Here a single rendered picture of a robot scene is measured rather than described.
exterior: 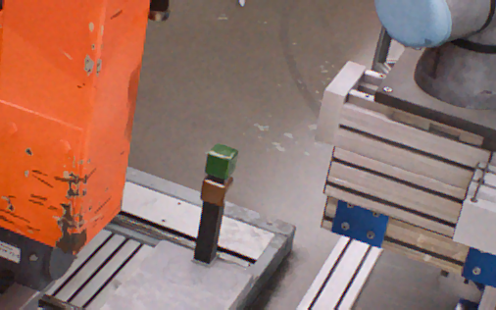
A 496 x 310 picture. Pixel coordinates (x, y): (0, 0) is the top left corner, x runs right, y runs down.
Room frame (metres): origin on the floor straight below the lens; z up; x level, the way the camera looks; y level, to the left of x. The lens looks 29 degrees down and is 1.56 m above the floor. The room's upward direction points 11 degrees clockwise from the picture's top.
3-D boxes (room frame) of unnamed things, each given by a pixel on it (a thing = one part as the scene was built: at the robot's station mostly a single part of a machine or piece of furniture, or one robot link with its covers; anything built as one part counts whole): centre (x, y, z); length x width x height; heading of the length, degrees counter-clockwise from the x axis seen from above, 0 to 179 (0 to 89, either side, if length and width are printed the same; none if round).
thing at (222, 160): (1.63, 0.04, 0.64); 0.04 x 0.04 x 0.04; 74
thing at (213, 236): (1.63, 0.04, 0.55); 0.03 x 0.03 x 0.21; 74
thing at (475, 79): (1.69, -0.31, 0.87); 0.15 x 0.15 x 0.10
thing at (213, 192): (1.63, 0.04, 0.59); 0.04 x 0.04 x 0.04; 74
